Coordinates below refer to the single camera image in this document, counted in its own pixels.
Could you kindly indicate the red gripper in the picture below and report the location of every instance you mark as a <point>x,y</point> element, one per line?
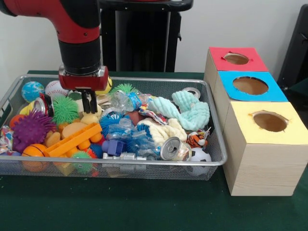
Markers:
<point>84,83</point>

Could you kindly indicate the yellow plush duck toy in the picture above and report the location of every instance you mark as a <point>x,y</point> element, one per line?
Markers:
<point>91,119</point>

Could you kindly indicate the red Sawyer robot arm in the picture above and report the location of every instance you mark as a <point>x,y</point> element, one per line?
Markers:
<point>77,29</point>

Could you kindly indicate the shallow metal mesh bin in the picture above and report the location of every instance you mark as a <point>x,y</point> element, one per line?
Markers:
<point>168,166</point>

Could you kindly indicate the wooden box with three holes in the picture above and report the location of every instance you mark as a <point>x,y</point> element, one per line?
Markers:
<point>264,166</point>

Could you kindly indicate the green tentacle puffer ball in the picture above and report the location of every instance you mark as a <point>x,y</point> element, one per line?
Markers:
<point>65,109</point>

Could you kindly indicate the yellow smiley ball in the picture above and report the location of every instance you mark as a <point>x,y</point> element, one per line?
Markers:
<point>110,87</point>

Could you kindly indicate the white baseball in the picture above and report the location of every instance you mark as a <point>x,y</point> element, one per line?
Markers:
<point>53,89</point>

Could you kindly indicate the orange plastic building block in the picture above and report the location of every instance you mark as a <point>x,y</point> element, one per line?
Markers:
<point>72,139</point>

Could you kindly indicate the blue globe ball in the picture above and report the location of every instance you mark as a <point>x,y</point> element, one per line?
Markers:
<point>32,91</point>

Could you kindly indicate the purple spiky ball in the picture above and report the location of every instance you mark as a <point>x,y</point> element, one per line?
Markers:
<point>31,130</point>

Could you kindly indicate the orange basketball toy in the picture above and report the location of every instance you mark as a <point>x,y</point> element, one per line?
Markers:
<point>33,150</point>

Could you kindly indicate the cream white cloth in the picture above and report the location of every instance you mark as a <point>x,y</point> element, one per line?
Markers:
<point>166,132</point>

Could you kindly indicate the mint green cloth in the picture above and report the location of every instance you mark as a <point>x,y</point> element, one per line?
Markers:
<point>192,113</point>

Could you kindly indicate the dark green table cloth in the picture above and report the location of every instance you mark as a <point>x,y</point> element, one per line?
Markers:
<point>302,89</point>
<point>144,207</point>

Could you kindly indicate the black and white soccer ball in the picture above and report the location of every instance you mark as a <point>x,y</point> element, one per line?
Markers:
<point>201,155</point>

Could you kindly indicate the black flat panel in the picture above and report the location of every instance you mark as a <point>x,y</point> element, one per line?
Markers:
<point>296,48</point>

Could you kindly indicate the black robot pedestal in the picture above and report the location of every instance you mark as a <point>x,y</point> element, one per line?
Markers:
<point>144,36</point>

